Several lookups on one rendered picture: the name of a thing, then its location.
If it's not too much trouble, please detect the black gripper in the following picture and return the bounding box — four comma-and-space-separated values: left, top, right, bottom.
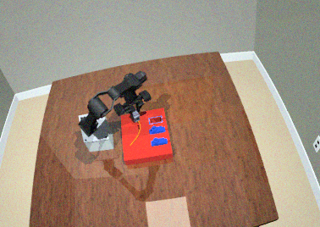
113, 90, 152, 116

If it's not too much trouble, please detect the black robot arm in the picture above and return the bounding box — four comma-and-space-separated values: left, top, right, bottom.
78, 71, 147, 137

